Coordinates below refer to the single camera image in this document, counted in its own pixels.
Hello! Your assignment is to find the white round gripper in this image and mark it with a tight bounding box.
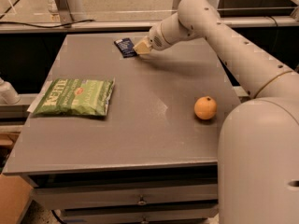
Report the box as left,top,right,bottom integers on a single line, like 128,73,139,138
134,21,171,55

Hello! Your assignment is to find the left metal bracket post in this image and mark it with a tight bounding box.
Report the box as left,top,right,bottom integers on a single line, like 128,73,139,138
54,0,72,27

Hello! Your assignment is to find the white pipe at left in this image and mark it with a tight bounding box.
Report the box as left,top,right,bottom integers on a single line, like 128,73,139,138
0,78,21,105

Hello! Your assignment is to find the upper grey drawer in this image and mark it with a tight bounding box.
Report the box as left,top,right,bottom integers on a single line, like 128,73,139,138
32,184,218,209

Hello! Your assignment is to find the brown cardboard box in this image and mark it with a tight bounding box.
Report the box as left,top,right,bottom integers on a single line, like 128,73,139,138
0,174,32,224

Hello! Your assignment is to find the grey metal rail frame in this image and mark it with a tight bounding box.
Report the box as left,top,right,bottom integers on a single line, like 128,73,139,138
0,16,299,34

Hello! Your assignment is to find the orange fruit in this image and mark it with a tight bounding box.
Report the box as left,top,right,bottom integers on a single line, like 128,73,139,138
194,96,217,120

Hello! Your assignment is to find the black cable on rail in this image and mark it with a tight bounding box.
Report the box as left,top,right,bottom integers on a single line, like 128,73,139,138
0,19,96,29

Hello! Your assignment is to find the lower grey drawer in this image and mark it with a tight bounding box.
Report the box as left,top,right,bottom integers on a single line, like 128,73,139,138
61,202,218,224

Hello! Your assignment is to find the dark blue rxbar wrapper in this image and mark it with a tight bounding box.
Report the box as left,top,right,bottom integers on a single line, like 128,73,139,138
114,38,137,58

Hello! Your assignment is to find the green jalapeno chip bag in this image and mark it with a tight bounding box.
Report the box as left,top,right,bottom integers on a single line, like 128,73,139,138
27,78,115,117

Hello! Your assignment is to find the grey drawer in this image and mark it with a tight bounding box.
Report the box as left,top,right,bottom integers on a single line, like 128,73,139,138
32,184,218,209
61,202,218,224

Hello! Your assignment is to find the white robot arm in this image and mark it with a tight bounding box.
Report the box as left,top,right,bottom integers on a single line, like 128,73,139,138
134,0,299,224

